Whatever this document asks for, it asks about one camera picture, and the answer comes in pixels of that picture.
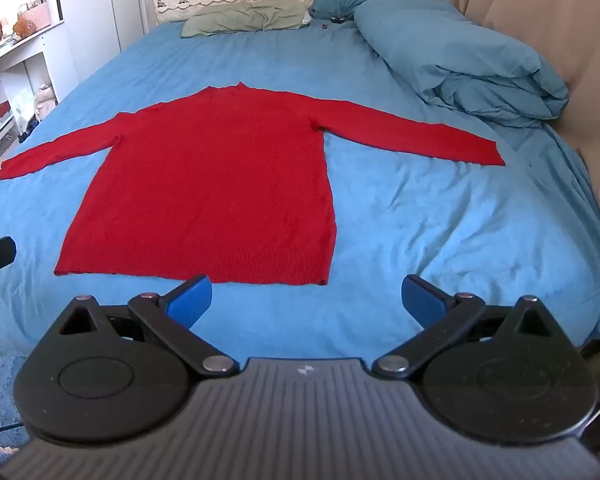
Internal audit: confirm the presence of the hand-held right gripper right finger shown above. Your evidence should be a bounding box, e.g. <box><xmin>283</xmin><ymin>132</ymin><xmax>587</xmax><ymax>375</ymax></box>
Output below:
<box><xmin>372</xmin><ymin>274</ymin><xmax>556</xmax><ymax>378</ymax></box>

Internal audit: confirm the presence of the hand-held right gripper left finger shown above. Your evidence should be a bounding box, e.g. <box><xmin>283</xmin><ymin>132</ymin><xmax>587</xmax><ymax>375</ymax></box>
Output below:
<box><xmin>55</xmin><ymin>274</ymin><xmax>241</xmax><ymax>377</ymax></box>

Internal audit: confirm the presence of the red knit sweater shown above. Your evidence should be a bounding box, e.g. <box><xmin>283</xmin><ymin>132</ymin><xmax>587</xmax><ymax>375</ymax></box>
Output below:
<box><xmin>0</xmin><ymin>81</ymin><xmax>506</xmax><ymax>287</ymax></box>

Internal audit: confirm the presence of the blue bed sheet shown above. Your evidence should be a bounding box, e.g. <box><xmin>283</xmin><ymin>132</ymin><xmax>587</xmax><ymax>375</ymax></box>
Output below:
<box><xmin>0</xmin><ymin>19</ymin><xmax>600</xmax><ymax>376</ymax></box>

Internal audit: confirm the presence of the blue fluffy rug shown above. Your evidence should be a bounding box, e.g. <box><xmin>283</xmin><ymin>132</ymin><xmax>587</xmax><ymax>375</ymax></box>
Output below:
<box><xmin>0</xmin><ymin>354</ymin><xmax>32</xmax><ymax>453</ymax></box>

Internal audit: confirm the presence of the white bag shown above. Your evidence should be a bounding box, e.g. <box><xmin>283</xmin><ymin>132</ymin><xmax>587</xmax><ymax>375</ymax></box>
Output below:
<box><xmin>33</xmin><ymin>83</ymin><xmax>59</xmax><ymax>122</ymax></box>

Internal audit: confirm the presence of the wooden side table with clutter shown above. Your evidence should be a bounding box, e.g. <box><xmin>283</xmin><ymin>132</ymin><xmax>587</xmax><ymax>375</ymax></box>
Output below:
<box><xmin>0</xmin><ymin>0</ymin><xmax>81</xmax><ymax>186</ymax></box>

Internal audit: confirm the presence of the pink basket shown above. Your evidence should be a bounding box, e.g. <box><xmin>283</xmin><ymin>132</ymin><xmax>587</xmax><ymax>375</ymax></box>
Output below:
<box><xmin>26</xmin><ymin>2</ymin><xmax>52</xmax><ymax>32</ymax></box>

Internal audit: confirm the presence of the blue duvet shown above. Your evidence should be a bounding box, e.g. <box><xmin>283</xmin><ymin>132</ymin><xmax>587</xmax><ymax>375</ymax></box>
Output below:
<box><xmin>352</xmin><ymin>0</ymin><xmax>571</xmax><ymax>122</ymax></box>

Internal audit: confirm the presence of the white wardrobe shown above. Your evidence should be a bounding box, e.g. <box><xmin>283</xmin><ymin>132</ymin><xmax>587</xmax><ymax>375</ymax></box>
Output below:
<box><xmin>52</xmin><ymin>0</ymin><xmax>157</xmax><ymax>83</ymax></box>

